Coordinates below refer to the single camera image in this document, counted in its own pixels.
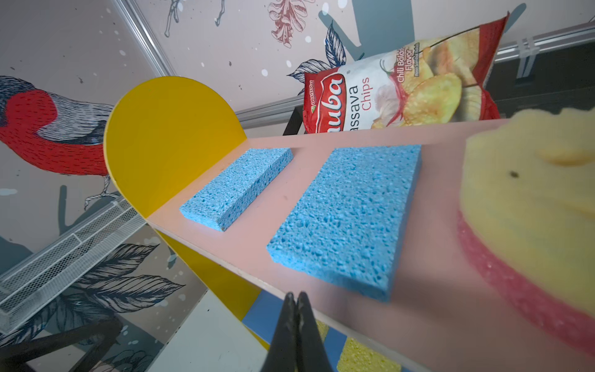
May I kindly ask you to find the yellow wooden shelf unit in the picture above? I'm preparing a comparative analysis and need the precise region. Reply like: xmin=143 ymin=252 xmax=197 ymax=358
xmin=104 ymin=77 xmax=594 ymax=371

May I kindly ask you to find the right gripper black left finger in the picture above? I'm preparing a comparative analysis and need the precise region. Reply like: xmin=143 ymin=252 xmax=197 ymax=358
xmin=260 ymin=292 xmax=298 ymax=372

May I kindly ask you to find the red cassava chips bag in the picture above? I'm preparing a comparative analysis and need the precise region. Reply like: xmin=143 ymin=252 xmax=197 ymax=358
xmin=300 ymin=17 xmax=508 ymax=133

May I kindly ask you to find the yellow cellulose sponge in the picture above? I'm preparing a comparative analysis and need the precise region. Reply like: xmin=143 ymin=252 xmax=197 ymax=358
xmin=337 ymin=337 xmax=402 ymax=372

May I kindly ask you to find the blue sponge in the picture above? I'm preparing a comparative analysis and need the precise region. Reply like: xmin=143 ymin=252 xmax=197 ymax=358
xmin=180 ymin=148 xmax=293 ymax=232
xmin=267 ymin=145 xmax=421 ymax=302

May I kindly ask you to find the yellow smiley face sponge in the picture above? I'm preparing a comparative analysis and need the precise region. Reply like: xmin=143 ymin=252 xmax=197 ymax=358
xmin=457 ymin=108 xmax=594 ymax=354

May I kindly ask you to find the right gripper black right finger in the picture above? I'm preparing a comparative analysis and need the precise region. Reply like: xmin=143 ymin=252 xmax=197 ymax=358
xmin=296 ymin=291 xmax=333 ymax=372

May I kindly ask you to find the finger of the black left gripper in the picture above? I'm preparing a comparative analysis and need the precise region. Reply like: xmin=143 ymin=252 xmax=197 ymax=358
xmin=1 ymin=318 xmax=123 ymax=371

